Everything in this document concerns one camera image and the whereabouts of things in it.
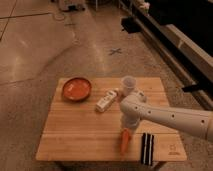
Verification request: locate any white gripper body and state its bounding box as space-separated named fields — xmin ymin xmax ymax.
xmin=121 ymin=115 xmax=141 ymax=132

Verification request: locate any orange pepper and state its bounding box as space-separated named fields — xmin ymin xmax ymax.
xmin=120 ymin=128 xmax=131 ymax=155

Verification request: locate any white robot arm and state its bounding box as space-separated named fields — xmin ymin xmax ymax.
xmin=119 ymin=91 xmax=213 ymax=142

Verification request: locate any white bottle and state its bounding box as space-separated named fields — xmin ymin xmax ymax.
xmin=95 ymin=89 xmax=119 ymax=113

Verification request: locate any translucent plastic cup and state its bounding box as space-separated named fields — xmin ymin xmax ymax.
xmin=121 ymin=76 xmax=136 ymax=96

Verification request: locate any wooden folding table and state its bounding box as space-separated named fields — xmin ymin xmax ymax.
xmin=36 ymin=78 xmax=187 ymax=163

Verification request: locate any orange bowl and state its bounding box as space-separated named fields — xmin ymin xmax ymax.
xmin=62 ymin=77 xmax=92 ymax=102

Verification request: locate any black box on floor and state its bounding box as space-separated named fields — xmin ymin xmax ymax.
xmin=121 ymin=17 xmax=141 ymax=33

